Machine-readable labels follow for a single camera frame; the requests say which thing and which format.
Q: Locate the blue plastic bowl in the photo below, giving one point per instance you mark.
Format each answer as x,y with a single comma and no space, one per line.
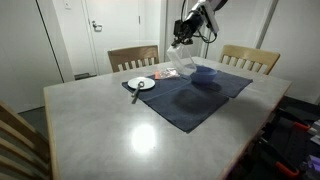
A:
206,76

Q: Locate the clear orange snack bag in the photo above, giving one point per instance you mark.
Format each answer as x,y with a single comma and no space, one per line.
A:
165,73

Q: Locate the light wooden slat-back chair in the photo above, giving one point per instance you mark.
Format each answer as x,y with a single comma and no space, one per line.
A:
23,130
250,55

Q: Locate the white entry door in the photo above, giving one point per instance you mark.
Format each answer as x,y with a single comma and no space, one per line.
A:
116,40

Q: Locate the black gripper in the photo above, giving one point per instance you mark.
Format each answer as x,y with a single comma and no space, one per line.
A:
188,25

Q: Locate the dark blue cloth placemat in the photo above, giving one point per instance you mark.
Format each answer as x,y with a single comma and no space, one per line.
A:
180,110
233,83

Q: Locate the dark doormat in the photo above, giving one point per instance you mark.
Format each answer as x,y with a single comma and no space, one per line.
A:
85,76

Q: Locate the silver aluminium bracket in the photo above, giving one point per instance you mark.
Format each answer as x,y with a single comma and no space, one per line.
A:
316,133

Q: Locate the small white plate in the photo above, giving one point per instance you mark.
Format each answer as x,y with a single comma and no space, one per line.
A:
146,84

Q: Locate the small white wall switch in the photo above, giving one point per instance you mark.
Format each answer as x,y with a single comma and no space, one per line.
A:
67,4

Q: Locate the brown wooden slat-back chair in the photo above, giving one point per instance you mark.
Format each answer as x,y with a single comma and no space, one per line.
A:
133,53

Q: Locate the metal spoon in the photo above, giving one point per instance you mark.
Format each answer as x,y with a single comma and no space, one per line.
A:
136,93

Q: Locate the black orange bar clamp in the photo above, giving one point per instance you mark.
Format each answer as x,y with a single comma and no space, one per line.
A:
286,169
301,126

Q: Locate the aluminium extrusion rail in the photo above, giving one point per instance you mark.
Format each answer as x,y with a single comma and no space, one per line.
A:
313,165

